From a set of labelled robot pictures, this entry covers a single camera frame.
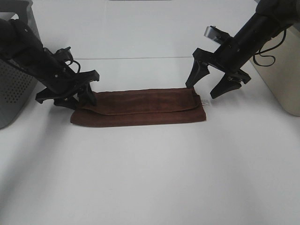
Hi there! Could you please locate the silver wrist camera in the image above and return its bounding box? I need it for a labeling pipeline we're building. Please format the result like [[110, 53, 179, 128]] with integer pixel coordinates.
[[54, 46, 73, 62], [204, 26, 231, 45]]

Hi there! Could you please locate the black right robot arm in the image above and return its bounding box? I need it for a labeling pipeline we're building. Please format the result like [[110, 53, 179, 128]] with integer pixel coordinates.
[[185, 0, 300, 98]]

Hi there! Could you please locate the grey perforated laundry basket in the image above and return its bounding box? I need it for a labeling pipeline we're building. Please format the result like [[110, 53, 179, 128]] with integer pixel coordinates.
[[0, 0, 40, 128]]

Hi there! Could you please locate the brown towel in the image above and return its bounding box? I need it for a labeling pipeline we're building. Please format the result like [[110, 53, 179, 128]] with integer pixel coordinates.
[[70, 88, 206, 128]]

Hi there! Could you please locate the beige storage bin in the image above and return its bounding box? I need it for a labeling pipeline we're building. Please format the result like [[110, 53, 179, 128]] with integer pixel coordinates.
[[250, 26, 300, 116]]

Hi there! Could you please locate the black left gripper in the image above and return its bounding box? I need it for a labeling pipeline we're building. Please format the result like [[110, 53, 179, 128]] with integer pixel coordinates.
[[35, 48, 99, 110]]

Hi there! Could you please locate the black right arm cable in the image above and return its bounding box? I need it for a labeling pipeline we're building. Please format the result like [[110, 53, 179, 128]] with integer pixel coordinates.
[[253, 28, 288, 68]]

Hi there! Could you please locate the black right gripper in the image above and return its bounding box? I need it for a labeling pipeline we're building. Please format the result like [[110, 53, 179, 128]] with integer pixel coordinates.
[[185, 37, 251, 98]]

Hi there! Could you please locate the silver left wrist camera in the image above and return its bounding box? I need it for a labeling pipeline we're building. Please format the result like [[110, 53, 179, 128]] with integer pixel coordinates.
[[54, 46, 73, 62]]

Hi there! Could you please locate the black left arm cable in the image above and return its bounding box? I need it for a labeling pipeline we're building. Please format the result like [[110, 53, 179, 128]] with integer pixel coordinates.
[[67, 60, 82, 73]]

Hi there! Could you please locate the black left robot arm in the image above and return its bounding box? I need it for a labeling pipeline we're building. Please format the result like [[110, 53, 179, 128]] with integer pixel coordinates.
[[0, 19, 100, 110]]

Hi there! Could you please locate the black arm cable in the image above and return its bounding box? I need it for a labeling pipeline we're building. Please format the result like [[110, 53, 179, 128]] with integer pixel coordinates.
[[67, 60, 82, 73], [253, 28, 288, 68]]

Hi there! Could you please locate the white towel label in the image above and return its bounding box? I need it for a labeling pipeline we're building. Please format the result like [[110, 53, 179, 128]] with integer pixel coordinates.
[[201, 99, 210, 107]]

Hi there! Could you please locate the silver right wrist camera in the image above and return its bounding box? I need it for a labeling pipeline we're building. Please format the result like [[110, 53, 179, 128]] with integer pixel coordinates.
[[204, 26, 231, 45]]

